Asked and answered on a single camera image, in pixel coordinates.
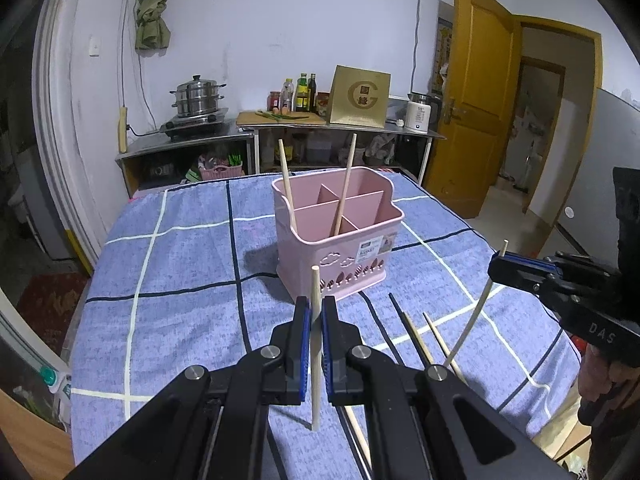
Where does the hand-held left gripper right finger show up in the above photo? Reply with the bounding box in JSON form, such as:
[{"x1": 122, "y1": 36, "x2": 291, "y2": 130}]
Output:
[{"x1": 321, "y1": 296, "x2": 568, "y2": 480}]

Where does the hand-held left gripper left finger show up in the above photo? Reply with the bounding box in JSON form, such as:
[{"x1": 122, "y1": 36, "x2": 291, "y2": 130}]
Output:
[{"x1": 65, "y1": 296, "x2": 312, "y2": 480}]

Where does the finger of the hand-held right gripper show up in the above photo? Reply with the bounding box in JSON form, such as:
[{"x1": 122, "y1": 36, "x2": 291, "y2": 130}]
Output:
[
  {"x1": 502, "y1": 251, "x2": 616, "y2": 275},
  {"x1": 487, "y1": 252, "x2": 562, "y2": 294}
]

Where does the wooden chopstick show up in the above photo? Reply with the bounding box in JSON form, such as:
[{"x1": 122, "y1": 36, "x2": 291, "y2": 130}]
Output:
[
  {"x1": 334, "y1": 133, "x2": 358, "y2": 236},
  {"x1": 310, "y1": 265, "x2": 322, "y2": 433},
  {"x1": 344, "y1": 406, "x2": 373, "y2": 466},
  {"x1": 442, "y1": 240, "x2": 510, "y2": 368},
  {"x1": 422, "y1": 311, "x2": 470, "y2": 386},
  {"x1": 403, "y1": 311, "x2": 437, "y2": 368},
  {"x1": 277, "y1": 140, "x2": 298, "y2": 236}
]

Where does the black chopstick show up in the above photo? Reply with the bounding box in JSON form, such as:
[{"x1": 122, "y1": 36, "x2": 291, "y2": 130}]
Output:
[{"x1": 388, "y1": 293, "x2": 437, "y2": 370}]

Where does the pink plastic utensil basket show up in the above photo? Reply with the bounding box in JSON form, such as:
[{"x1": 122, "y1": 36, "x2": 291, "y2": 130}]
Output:
[{"x1": 271, "y1": 170, "x2": 405, "y2": 302}]

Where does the person's right forearm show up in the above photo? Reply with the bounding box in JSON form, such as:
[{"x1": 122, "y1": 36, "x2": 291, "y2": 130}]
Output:
[{"x1": 587, "y1": 424, "x2": 640, "y2": 480}]

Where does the person's right hand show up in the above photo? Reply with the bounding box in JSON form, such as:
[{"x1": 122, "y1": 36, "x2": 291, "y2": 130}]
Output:
[{"x1": 577, "y1": 344, "x2": 640, "y2": 428}]

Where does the blue checked tablecloth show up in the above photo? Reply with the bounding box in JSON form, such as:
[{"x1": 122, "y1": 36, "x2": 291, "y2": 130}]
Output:
[{"x1": 70, "y1": 167, "x2": 583, "y2": 467}]

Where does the yellow wooden door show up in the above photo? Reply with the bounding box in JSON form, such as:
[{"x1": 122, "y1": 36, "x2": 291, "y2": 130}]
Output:
[{"x1": 425, "y1": 0, "x2": 523, "y2": 220}]

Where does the white electric kettle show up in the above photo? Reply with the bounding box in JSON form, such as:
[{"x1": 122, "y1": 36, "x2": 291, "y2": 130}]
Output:
[{"x1": 404, "y1": 91, "x2": 444, "y2": 135}]

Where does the crumpled plastic bag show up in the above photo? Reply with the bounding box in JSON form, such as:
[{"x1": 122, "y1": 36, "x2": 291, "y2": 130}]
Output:
[{"x1": 365, "y1": 135, "x2": 397, "y2": 162}]

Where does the small pink storage basket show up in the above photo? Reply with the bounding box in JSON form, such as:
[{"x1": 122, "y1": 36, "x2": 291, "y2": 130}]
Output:
[{"x1": 199, "y1": 162, "x2": 244, "y2": 181}]

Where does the grey storage box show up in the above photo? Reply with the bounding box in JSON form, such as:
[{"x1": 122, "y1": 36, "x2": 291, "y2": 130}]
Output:
[{"x1": 305, "y1": 132, "x2": 334, "y2": 163}]

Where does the long steel shelf table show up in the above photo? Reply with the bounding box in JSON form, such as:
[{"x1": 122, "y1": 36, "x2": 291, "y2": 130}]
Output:
[{"x1": 250, "y1": 95, "x2": 447, "y2": 186}]

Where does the wooden cutting board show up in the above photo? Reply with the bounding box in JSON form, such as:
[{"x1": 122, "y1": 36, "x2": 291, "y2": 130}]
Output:
[{"x1": 236, "y1": 110, "x2": 326, "y2": 127}]

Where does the gold cardboard box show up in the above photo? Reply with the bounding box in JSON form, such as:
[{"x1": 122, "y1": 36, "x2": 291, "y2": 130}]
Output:
[{"x1": 327, "y1": 65, "x2": 392, "y2": 128}]

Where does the gas stove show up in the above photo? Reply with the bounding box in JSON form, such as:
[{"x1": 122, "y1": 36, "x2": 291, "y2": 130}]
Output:
[{"x1": 159, "y1": 108, "x2": 230, "y2": 142}]

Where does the red patterned floor mat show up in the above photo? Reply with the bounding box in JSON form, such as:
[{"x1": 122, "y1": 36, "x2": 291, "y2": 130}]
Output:
[{"x1": 15, "y1": 272, "x2": 92, "y2": 361}]

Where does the green capped bottle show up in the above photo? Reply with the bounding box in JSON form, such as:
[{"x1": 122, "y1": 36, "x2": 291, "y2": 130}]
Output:
[{"x1": 37, "y1": 365, "x2": 72, "y2": 397}]

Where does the steel steamer pot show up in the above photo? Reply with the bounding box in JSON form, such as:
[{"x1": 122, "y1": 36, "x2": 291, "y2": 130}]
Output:
[{"x1": 170, "y1": 74, "x2": 227, "y2": 117}]

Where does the brown wooden furniture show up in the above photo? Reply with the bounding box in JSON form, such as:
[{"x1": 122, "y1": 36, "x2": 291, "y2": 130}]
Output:
[{"x1": 0, "y1": 389, "x2": 76, "y2": 480}]

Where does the hanging green cloth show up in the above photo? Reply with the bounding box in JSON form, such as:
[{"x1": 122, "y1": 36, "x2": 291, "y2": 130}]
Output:
[{"x1": 134, "y1": 0, "x2": 172, "y2": 52}]

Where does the wall poster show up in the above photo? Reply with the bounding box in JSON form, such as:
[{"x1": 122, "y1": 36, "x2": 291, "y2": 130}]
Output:
[{"x1": 431, "y1": 0, "x2": 456, "y2": 97}]

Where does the white wall cable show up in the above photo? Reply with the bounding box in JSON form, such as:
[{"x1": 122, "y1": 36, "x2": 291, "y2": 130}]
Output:
[{"x1": 409, "y1": 0, "x2": 422, "y2": 96}]

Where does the white sliding door frame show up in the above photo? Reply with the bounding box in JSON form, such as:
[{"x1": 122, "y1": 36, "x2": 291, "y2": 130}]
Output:
[{"x1": 31, "y1": 0, "x2": 108, "y2": 277}]

